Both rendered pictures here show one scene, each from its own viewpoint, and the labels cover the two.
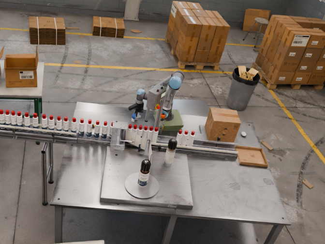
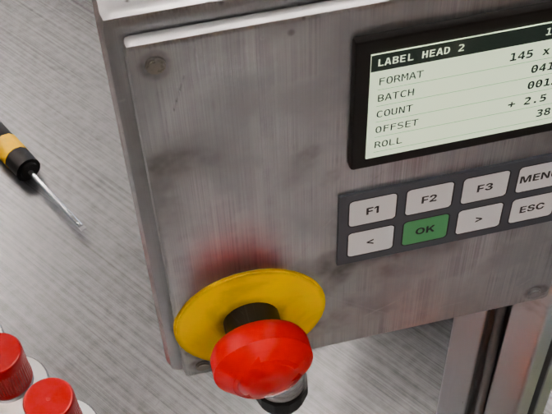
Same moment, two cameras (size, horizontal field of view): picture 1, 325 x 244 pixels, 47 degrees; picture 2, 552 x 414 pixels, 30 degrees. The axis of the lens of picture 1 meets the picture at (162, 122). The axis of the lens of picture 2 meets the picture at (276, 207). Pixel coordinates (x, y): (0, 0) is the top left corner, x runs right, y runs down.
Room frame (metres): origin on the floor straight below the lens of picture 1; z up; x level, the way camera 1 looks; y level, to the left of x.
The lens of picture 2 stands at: (2.83, -0.10, 1.66)
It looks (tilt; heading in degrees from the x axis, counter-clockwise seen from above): 50 degrees down; 53
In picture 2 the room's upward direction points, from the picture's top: 3 degrees counter-clockwise
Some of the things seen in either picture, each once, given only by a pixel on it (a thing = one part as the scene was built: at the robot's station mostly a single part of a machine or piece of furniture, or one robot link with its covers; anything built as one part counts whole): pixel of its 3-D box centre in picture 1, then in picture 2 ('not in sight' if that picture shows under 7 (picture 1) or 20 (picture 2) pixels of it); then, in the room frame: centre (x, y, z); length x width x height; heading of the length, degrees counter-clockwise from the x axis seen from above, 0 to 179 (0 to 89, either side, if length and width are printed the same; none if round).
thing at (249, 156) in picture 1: (251, 156); not in sight; (3.11, -1.00, 0.85); 0.30 x 0.26 x 0.04; 99
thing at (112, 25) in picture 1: (108, 26); not in sight; (7.29, 1.52, 0.11); 0.65 x 0.54 x 0.22; 106
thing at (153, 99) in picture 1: (156, 97); (343, 105); (3.02, 0.11, 1.38); 0.17 x 0.10 x 0.19; 154
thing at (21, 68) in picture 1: (21, 67); not in sight; (3.71, 1.76, 0.97); 0.51 x 0.39 x 0.37; 24
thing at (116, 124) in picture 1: (120, 125); not in sight; (2.79, 0.39, 1.14); 0.14 x 0.11 x 0.01; 99
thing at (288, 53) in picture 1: (296, 53); not in sight; (6.83, -2.23, 0.57); 1.20 x 0.85 x 1.14; 111
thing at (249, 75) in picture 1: (246, 78); not in sight; (5.54, -1.21, 0.50); 0.42 x 0.41 x 0.28; 109
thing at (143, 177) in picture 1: (144, 173); not in sight; (2.34, 0.06, 1.04); 0.09 x 0.09 x 0.29
